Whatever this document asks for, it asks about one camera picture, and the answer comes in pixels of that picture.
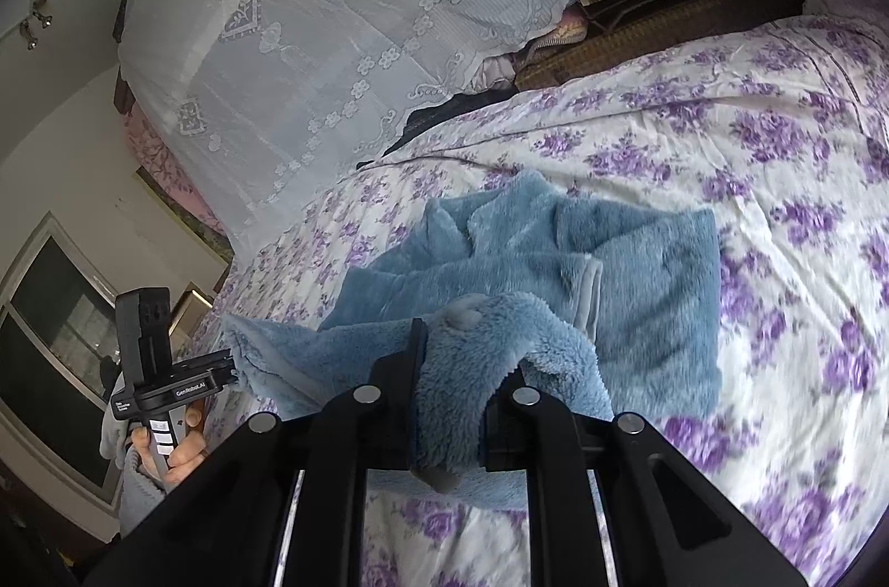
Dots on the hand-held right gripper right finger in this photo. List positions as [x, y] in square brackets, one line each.
[507, 438]

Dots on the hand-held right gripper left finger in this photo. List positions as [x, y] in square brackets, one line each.
[396, 413]

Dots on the blue fleece jacket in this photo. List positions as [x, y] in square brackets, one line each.
[625, 295]

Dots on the person's left hand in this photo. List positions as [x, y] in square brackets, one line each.
[191, 451]

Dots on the glass door cabinet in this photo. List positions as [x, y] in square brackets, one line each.
[55, 309]

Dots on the dark green patterned blanket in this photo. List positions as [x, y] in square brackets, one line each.
[201, 226]

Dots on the pink pillow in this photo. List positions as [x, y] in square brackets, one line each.
[167, 170]

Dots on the dark wooden headboard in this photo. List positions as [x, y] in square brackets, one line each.
[123, 52]

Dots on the black cloth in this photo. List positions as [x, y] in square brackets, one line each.
[451, 115]

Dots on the purple floral bedspread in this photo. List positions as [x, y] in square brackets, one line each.
[764, 156]

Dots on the white lace cloth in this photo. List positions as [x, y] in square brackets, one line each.
[347, 4]

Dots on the stack of folded blankets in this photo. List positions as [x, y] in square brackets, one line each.
[660, 25]

